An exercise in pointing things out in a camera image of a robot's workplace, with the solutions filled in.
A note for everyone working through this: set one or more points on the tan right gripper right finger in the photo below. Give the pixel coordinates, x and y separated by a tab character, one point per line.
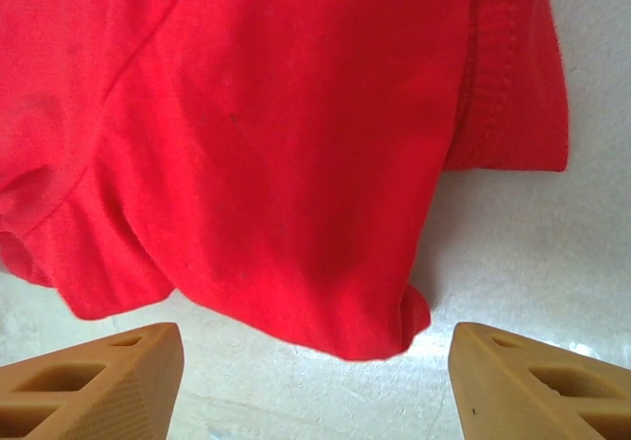
512	395

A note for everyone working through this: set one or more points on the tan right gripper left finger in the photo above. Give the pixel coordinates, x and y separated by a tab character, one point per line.
113	390

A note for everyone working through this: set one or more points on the red t-shirt with bear print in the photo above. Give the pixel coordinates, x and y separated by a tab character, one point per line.
296	139

